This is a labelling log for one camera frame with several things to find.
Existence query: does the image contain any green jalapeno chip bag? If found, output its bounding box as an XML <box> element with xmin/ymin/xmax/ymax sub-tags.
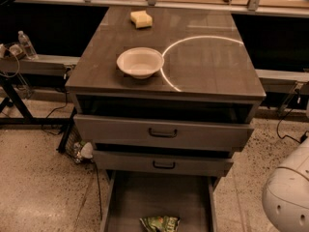
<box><xmin>140</xmin><ymin>216</ymin><xmax>181</xmax><ymax>232</ymax></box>

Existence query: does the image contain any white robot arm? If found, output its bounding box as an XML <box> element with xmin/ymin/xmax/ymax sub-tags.
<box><xmin>262</xmin><ymin>132</ymin><xmax>309</xmax><ymax>232</ymax></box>

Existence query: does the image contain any grey middle drawer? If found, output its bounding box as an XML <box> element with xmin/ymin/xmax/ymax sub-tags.
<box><xmin>94</xmin><ymin>151</ymin><xmax>233</xmax><ymax>177</ymax></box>

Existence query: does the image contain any grey top drawer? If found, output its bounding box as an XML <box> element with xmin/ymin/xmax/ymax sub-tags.
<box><xmin>74</xmin><ymin>114</ymin><xmax>254</xmax><ymax>151</ymax></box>

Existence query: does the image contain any grey drawer cabinet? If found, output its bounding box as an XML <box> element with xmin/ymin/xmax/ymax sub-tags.
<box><xmin>66</xmin><ymin>7</ymin><xmax>266</xmax><ymax>122</ymax></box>

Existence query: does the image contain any grey open bottom drawer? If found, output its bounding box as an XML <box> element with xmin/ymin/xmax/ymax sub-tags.
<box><xmin>99</xmin><ymin>171</ymin><xmax>217</xmax><ymax>232</ymax></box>

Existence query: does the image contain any white paper bowl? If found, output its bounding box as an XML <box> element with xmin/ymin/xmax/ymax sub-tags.
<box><xmin>117</xmin><ymin>47</ymin><xmax>164</xmax><ymax>79</ymax></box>

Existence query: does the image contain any yellow sponge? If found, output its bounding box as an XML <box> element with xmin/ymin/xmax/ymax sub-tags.
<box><xmin>130</xmin><ymin>11</ymin><xmax>153</xmax><ymax>29</ymax></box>

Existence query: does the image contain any black framed side table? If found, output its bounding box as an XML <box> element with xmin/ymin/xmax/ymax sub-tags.
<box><xmin>0</xmin><ymin>55</ymin><xmax>79</xmax><ymax>153</ymax></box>

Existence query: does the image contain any clear plastic water bottle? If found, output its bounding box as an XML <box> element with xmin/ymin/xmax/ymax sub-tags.
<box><xmin>18</xmin><ymin>31</ymin><xmax>38</xmax><ymax>60</ymax></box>

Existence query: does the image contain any wire mesh waste basket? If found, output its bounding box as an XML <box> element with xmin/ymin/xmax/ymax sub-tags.
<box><xmin>65</xmin><ymin>125</ymin><xmax>94</xmax><ymax>164</ymax></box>

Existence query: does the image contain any black floor cable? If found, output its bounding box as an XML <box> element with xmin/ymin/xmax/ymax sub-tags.
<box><xmin>41</xmin><ymin>69</ymin><xmax>72</xmax><ymax>135</ymax></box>

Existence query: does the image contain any black power adapter with cable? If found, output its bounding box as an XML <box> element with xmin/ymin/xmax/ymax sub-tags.
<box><xmin>275</xmin><ymin>108</ymin><xmax>309</xmax><ymax>144</ymax></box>

